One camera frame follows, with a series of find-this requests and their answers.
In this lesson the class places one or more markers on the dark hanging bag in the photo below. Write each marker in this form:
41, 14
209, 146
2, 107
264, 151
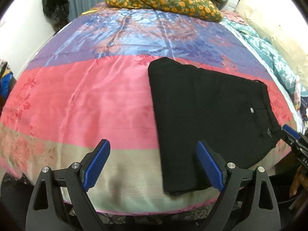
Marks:
57, 12

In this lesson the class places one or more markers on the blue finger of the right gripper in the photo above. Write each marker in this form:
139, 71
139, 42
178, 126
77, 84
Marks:
294, 138

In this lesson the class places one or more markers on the black pants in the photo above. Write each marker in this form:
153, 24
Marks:
231, 114

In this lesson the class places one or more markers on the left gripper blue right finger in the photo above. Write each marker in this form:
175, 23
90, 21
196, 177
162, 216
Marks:
247, 200

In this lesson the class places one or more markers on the teal floral blanket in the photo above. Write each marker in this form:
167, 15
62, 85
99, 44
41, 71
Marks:
279, 67

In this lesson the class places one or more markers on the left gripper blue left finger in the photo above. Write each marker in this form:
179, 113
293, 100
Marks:
47, 210

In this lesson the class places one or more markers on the clothes pile blue yellow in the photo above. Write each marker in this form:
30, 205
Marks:
6, 79

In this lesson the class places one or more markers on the right hand orange glove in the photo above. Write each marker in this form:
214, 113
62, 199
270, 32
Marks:
300, 179

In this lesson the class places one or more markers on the colourful satin bed quilt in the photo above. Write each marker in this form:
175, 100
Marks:
90, 82

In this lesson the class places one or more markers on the beige cushion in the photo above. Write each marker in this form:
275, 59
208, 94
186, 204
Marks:
283, 26

